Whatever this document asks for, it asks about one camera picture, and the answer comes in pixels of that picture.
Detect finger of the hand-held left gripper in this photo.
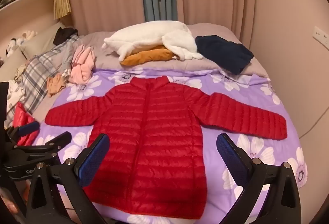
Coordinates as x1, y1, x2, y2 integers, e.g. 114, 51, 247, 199
17, 121, 41, 137
33, 131, 72, 155

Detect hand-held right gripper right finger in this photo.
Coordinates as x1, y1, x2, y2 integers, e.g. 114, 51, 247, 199
216, 133, 302, 224

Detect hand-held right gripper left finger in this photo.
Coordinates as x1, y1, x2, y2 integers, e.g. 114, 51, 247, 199
26, 134, 110, 224

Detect red puffer jacket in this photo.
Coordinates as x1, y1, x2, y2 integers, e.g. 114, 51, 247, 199
45, 75, 287, 220

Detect small red garment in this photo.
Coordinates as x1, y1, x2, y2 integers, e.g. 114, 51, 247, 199
12, 102, 39, 146

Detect purple floral bedsheet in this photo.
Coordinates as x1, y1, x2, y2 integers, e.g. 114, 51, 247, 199
33, 66, 308, 224

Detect white printed cloth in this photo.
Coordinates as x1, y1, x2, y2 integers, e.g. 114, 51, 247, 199
6, 80, 26, 111

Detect peach garment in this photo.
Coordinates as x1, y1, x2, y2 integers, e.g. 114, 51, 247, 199
46, 74, 68, 97

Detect grey plaid blanket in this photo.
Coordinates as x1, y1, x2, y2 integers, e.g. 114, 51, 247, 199
5, 34, 80, 127

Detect pink garment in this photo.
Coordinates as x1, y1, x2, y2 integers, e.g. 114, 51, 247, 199
68, 44, 95, 85

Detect white plush toy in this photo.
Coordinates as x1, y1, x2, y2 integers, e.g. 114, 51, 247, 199
6, 38, 20, 57

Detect beige pillow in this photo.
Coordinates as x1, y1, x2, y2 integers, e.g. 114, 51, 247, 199
21, 22, 66, 60

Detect taupe duvet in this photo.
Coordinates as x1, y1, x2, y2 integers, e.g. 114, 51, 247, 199
77, 22, 270, 78

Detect beige plush toy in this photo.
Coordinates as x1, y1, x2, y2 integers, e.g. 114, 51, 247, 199
22, 30, 38, 41

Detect dark brown cloth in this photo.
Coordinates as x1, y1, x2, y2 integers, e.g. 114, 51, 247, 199
53, 27, 78, 45

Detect navy garment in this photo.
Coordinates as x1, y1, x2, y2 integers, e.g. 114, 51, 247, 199
195, 35, 254, 74

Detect orange garment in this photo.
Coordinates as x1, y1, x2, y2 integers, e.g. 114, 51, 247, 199
121, 45, 175, 66

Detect hanging paper bundle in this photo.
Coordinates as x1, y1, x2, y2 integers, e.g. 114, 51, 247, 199
53, 0, 72, 20

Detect white fleece garment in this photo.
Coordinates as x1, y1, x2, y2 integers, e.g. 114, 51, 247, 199
101, 20, 203, 62

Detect white power strip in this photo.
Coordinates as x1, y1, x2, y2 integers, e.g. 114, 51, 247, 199
312, 26, 329, 50

